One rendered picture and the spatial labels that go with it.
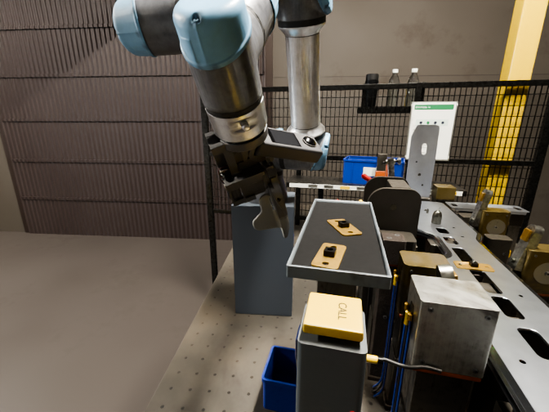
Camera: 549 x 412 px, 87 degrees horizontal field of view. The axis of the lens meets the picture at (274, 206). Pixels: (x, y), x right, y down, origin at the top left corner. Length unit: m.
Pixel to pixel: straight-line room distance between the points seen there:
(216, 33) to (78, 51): 3.65
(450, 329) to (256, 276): 0.65
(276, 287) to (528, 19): 1.71
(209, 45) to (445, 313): 0.45
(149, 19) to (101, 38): 3.34
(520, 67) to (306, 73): 1.37
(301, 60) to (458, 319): 0.64
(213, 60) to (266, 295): 0.85
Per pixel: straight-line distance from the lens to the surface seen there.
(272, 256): 0.97
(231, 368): 0.93
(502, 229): 1.34
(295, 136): 0.47
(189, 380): 0.92
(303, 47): 0.80
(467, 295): 0.53
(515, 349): 0.66
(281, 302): 1.06
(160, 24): 0.47
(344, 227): 0.57
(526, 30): 2.02
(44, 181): 4.39
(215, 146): 0.41
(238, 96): 0.35
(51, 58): 4.12
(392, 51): 3.36
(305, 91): 0.83
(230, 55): 0.33
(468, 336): 0.53
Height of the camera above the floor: 1.36
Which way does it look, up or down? 16 degrees down
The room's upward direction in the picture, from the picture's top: straight up
